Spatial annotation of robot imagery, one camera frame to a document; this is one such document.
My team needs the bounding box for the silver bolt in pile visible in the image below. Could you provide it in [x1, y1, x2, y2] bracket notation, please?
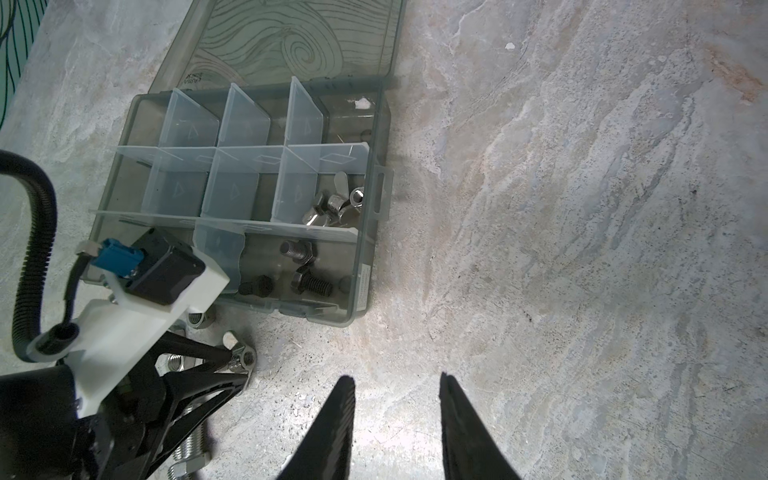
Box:
[167, 422, 211, 480]

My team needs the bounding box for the black bolt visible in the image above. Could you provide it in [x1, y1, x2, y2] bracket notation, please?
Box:
[279, 239, 317, 266]
[290, 271, 333, 298]

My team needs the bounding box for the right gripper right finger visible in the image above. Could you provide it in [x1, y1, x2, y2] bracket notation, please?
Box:
[439, 372, 520, 479]

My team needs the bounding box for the grey plastic organizer box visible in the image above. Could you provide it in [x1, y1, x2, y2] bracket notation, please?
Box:
[91, 1, 405, 327]

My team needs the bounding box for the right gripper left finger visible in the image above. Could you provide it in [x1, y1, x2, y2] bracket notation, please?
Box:
[277, 375, 356, 479]

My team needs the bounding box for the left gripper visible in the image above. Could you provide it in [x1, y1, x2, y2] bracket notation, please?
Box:
[1, 332, 248, 479]

